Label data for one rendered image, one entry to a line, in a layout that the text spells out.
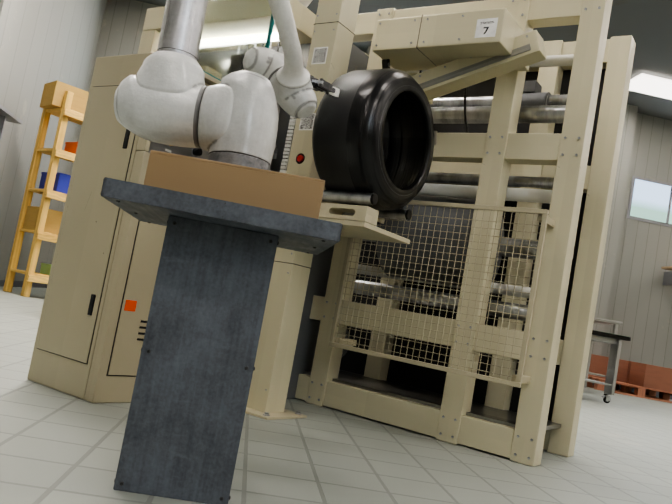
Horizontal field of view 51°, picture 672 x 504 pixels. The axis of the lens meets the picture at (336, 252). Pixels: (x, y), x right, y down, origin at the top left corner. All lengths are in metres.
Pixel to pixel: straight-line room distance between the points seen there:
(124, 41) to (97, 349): 9.46
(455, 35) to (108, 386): 1.95
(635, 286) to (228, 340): 11.31
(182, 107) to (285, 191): 0.35
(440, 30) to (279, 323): 1.40
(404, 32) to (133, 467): 2.22
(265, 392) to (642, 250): 10.36
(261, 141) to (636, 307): 11.23
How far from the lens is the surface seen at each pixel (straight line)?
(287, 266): 2.86
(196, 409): 1.61
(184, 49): 1.81
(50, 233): 8.26
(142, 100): 1.74
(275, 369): 2.87
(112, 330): 2.58
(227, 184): 1.53
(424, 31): 3.16
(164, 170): 1.55
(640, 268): 12.67
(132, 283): 2.59
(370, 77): 2.71
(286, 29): 2.11
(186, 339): 1.59
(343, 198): 2.67
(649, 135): 13.06
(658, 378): 11.42
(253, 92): 1.71
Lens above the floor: 0.47
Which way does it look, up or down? 5 degrees up
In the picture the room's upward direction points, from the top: 10 degrees clockwise
